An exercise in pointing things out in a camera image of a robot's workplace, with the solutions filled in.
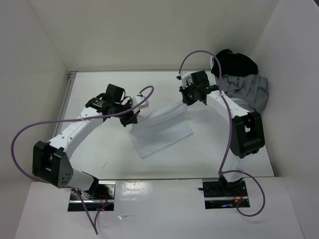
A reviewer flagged white skirt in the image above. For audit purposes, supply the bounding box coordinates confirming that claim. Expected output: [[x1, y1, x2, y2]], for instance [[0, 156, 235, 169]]
[[129, 102, 193, 159]]

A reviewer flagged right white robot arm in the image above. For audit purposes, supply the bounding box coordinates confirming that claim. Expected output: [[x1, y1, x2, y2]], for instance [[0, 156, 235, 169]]
[[177, 71, 265, 196]]

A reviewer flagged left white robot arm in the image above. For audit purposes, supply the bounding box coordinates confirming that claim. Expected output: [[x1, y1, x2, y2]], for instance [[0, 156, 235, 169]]
[[32, 84, 144, 199]]

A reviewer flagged white plastic bin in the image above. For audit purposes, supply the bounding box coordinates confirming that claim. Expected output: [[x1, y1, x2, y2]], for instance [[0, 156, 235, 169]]
[[210, 56, 214, 75]]

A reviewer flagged black garment in bin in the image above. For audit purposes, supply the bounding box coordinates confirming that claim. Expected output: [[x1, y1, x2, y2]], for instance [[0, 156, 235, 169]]
[[216, 49, 258, 77]]

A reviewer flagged grey garment in bin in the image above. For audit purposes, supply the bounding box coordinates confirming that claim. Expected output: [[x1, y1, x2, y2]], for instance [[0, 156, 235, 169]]
[[221, 74, 269, 113]]

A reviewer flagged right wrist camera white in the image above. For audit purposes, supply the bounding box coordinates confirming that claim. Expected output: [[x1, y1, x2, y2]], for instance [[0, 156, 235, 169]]
[[176, 71, 193, 89]]

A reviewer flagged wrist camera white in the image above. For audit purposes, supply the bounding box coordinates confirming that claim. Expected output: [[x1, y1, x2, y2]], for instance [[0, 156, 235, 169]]
[[132, 94, 149, 112], [176, 71, 193, 89]]

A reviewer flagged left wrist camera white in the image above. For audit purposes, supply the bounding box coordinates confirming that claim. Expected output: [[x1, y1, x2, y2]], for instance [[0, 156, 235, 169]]
[[132, 94, 149, 112]]

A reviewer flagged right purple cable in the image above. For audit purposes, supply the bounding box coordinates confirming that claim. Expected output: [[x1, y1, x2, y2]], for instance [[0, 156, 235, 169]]
[[179, 50, 266, 218]]

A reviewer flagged purple cable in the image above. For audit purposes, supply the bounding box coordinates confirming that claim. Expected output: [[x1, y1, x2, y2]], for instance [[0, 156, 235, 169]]
[[179, 50, 266, 218], [11, 86, 155, 236]]

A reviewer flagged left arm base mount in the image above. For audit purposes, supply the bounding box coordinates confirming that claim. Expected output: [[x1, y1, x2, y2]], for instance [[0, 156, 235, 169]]
[[67, 180, 116, 212]]

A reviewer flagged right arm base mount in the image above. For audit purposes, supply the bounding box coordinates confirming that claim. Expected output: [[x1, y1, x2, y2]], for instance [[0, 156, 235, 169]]
[[198, 179, 250, 209]]

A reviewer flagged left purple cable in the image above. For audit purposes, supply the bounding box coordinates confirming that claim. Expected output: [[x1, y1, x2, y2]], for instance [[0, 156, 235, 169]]
[[11, 86, 155, 236]]

